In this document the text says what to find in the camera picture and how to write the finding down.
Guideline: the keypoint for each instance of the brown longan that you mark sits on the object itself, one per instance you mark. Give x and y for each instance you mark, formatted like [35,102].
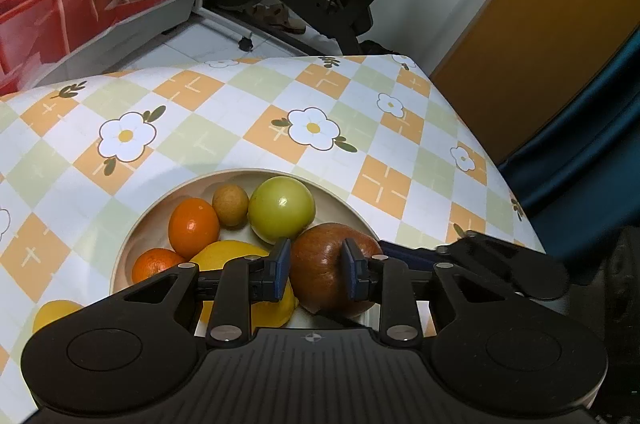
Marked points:
[230,204]

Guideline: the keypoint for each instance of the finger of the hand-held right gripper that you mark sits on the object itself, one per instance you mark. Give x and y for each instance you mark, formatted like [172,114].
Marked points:
[525,274]

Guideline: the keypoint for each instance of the dark red apple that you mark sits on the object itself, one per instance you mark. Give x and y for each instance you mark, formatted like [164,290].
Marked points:
[320,274]

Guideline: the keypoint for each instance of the green apple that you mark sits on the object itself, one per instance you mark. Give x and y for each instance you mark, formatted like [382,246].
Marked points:
[281,210]

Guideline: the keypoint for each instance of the brown sandal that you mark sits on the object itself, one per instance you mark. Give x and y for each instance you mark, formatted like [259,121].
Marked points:
[277,18]

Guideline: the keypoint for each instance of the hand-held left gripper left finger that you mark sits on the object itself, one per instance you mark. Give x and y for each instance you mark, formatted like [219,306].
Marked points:
[282,270]

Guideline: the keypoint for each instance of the yellow lemon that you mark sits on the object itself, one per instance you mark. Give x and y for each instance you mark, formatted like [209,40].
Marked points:
[235,251]

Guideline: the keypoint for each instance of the dark blue curtain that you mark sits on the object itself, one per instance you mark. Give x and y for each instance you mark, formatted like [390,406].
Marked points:
[590,143]

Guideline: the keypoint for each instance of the small orange tangerine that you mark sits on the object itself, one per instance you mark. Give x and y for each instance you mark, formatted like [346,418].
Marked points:
[194,228]
[155,265]

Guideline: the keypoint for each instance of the large yellow orange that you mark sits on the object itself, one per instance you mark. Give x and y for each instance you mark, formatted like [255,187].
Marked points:
[55,311]

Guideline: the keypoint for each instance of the beige round plate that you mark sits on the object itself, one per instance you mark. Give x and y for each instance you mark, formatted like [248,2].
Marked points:
[225,183]

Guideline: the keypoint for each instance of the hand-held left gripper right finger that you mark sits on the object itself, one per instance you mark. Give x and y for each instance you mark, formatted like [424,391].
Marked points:
[350,275]

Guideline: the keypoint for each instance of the brown wooden door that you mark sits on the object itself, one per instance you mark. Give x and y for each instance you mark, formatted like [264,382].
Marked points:
[550,28]

